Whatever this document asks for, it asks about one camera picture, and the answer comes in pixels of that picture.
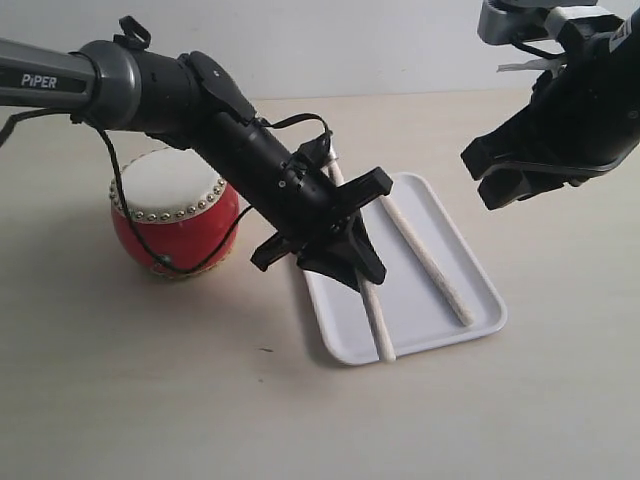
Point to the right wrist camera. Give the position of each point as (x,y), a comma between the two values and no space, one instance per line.
(502,21)

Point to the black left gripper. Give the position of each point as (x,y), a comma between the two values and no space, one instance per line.
(322,224)

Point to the red small drum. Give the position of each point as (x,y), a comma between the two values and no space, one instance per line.
(181,207)

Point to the white plastic tray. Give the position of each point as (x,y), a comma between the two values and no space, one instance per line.
(416,313)

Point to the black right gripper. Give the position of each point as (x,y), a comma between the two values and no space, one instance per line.
(583,120)

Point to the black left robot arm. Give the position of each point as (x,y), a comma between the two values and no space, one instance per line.
(191,103)

